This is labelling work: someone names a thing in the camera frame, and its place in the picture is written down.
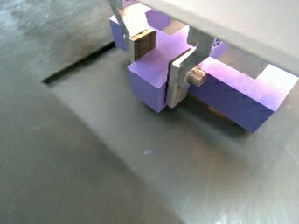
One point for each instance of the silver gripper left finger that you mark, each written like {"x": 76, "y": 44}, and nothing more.
{"x": 139, "y": 35}

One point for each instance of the purple cross-shaped block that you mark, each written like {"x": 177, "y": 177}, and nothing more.
{"x": 241, "y": 86}

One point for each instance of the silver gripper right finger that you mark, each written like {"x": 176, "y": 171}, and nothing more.
{"x": 181, "y": 74}

